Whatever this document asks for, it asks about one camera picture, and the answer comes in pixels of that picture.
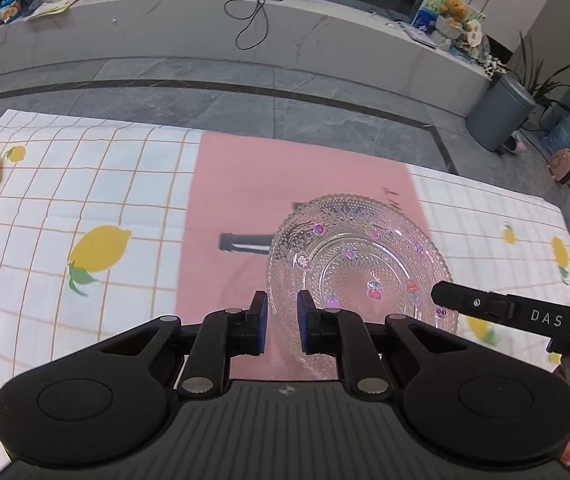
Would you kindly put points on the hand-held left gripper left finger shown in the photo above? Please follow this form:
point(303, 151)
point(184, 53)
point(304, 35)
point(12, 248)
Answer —
point(261, 327)

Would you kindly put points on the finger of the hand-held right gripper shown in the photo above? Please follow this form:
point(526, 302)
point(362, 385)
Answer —
point(470, 302)

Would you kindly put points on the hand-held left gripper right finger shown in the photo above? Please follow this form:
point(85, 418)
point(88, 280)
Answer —
point(305, 327)

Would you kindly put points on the clear patterned glass plate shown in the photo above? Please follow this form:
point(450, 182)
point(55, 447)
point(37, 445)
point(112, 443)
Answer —
point(365, 260)

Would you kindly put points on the pink mat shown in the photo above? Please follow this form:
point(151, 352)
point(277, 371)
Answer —
point(245, 180)

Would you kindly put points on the pink brown small stool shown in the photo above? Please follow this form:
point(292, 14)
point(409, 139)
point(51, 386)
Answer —
point(562, 166)

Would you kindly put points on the pink shoe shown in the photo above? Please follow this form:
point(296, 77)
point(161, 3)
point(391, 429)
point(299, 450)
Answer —
point(515, 145)

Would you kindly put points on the blue water bottle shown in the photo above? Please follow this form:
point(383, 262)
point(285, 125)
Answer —
point(565, 134)

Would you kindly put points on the grey waste bin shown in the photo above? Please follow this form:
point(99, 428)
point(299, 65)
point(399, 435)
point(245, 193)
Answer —
point(500, 110)

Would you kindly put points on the lemon print checked tablecloth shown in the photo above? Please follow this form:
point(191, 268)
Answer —
point(115, 170)

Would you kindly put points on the long leaf potted plant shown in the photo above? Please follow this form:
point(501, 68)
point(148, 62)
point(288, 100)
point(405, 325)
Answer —
point(545, 80)

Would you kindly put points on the white small flowers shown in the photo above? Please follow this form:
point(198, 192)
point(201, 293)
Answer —
point(492, 66)

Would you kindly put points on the purple flat book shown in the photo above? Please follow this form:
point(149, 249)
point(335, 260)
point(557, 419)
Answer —
point(419, 35)

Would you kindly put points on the basket of small items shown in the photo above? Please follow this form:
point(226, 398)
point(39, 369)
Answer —
point(449, 30)

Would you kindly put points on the teddy bear picture card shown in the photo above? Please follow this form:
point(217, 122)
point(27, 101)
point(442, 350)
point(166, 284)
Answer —
point(445, 2)

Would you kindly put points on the white long tv bench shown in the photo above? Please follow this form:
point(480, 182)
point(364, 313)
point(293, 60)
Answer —
point(165, 30)

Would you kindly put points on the pale paper booklet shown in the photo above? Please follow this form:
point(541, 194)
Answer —
point(52, 8)

